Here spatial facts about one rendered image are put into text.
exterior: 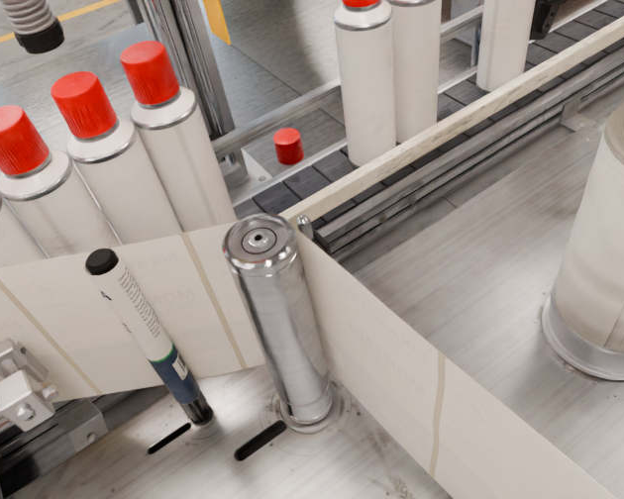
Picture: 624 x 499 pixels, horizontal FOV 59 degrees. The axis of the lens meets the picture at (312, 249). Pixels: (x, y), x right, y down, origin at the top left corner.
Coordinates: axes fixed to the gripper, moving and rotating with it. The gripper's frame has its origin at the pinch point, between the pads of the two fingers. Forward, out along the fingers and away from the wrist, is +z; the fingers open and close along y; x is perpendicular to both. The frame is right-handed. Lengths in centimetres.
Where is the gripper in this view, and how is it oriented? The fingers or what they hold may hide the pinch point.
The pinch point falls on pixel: (537, 19)
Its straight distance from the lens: 71.3
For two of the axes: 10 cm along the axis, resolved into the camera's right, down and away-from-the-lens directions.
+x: 8.1, -2.4, 5.3
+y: 5.6, 5.7, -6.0
